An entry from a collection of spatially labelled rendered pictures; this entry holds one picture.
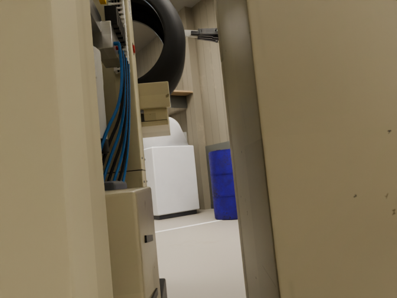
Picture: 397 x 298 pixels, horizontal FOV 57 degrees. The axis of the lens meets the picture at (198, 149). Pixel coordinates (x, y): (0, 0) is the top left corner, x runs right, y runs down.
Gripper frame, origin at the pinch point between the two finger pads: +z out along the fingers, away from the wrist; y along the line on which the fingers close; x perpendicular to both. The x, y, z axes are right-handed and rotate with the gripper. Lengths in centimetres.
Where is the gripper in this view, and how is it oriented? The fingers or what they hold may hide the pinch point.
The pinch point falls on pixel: (190, 33)
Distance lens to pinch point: 177.6
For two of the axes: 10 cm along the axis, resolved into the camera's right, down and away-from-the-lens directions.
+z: -10.0, -0.4, -0.5
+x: -0.4, 10.0, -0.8
